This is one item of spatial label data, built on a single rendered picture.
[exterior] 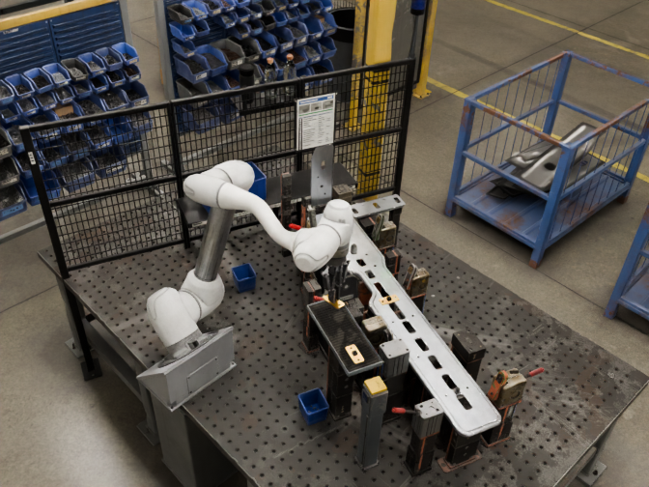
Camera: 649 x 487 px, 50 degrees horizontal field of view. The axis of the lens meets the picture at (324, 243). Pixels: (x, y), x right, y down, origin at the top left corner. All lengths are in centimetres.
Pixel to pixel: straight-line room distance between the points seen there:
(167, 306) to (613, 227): 353
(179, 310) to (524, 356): 154
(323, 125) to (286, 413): 147
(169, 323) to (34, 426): 131
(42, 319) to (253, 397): 189
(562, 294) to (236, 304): 227
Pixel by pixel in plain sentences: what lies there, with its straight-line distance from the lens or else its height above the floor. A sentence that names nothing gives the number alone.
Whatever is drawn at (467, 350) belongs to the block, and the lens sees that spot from 281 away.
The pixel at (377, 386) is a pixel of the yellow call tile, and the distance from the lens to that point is 246.
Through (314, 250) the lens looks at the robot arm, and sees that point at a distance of 223.
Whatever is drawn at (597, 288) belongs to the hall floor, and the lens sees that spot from 488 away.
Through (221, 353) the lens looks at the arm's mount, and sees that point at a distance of 299.
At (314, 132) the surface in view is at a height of 124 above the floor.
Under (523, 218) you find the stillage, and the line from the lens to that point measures 502.
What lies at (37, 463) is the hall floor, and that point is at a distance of 387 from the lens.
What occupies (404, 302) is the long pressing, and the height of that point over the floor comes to 100.
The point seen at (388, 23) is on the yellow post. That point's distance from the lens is 356.
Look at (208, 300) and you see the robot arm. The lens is 304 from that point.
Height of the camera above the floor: 307
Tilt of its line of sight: 40 degrees down
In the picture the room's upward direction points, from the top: 2 degrees clockwise
